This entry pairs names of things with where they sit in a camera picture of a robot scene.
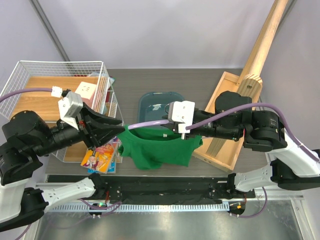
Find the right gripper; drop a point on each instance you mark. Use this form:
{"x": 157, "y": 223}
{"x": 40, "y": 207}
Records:
{"x": 190, "y": 133}

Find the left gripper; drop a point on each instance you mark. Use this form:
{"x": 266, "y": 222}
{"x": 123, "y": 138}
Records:
{"x": 97, "y": 128}

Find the lilac plastic clothes hanger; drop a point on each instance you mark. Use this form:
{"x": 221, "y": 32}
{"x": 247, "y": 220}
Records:
{"x": 147, "y": 123}

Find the green tank top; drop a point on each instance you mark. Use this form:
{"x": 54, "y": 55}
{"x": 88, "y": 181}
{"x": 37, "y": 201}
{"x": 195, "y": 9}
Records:
{"x": 150, "y": 148}

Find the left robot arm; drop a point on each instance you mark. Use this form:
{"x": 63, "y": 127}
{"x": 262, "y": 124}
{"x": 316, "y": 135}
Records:
{"x": 28, "y": 137}

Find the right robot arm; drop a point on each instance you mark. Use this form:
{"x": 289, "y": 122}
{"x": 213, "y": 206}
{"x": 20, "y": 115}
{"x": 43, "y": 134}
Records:
{"x": 263, "y": 128}

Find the wooden clothes rack stand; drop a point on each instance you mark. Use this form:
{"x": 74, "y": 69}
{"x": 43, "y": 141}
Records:
{"x": 220, "y": 153}

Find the colourful children's book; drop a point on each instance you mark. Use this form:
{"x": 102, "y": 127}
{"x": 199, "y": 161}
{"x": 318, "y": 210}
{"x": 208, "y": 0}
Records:
{"x": 103, "y": 159}

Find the pink white cube socket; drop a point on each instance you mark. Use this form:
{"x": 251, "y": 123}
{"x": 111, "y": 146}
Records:
{"x": 87, "y": 92}

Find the light blue plush toy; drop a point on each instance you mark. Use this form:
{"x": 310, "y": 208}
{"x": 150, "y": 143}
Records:
{"x": 110, "y": 82}

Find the teal plastic basin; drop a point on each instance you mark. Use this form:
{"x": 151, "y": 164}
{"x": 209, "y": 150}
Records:
{"x": 155, "y": 98}

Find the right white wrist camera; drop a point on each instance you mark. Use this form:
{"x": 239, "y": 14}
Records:
{"x": 181, "y": 114}

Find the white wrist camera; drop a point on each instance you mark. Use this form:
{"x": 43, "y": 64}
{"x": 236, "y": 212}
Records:
{"x": 181, "y": 114}
{"x": 69, "y": 106}

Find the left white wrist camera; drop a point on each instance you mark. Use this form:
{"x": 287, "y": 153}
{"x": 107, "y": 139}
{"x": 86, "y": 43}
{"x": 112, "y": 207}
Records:
{"x": 69, "y": 106}

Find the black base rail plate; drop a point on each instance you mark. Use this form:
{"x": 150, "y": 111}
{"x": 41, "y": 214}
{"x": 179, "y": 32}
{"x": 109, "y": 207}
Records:
{"x": 168, "y": 190}

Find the white slotted cable duct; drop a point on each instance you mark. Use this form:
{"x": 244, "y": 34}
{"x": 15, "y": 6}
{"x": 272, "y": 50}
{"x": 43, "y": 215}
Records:
{"x": 129, "y": 208}

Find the white wire shelf rack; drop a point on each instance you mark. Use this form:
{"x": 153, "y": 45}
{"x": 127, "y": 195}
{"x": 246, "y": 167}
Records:
{"x": 30, "y": 85}

